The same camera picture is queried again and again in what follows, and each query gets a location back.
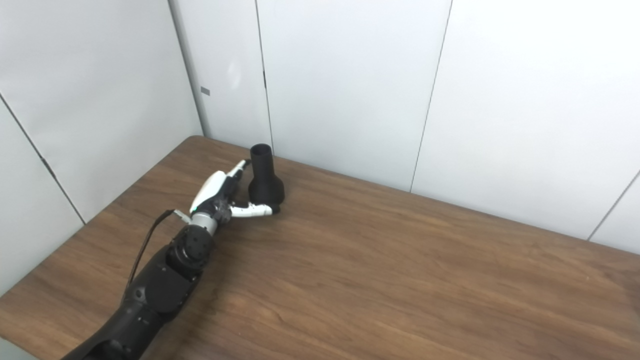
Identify black flared nozzle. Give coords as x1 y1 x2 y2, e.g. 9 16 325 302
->
248 143 286 206

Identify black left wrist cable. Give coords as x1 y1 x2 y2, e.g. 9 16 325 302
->
122 209 193 301

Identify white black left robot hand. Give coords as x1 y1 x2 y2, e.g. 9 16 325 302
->
189 159 281 226

